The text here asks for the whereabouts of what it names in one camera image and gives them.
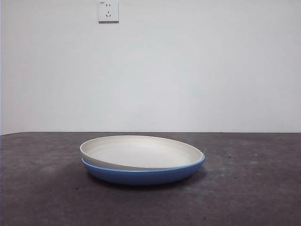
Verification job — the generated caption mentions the white round plate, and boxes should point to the white round plate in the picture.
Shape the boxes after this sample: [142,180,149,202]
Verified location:
[79,135,203,170]

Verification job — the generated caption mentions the blue round plate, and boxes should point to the blue round plate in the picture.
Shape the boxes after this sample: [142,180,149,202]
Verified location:
[81,153,206,187]

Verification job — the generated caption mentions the white wall socket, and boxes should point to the white wall socket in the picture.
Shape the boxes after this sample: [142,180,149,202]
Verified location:
[98,1,119,24]

